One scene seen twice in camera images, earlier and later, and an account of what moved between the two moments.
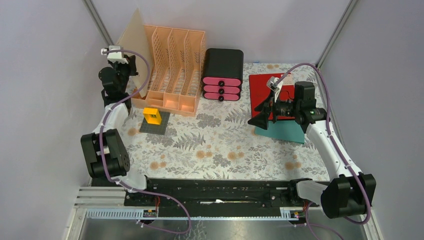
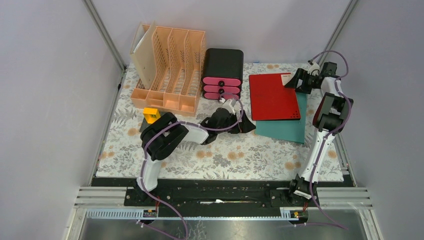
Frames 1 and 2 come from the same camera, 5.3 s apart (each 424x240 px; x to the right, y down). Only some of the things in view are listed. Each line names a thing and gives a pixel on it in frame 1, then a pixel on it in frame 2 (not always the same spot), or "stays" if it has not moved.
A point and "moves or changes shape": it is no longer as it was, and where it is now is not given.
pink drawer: (221, 89) stays
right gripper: (261, 121) → (301, 74)
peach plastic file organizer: (176, 58) stays
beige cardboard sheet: (134, 37) moves or changes shape
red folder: (259, 89) stays
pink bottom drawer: (222, 97) stays
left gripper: (131, 66) → (244, 126)
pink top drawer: (221, 81) stays
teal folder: (287, 130) stays
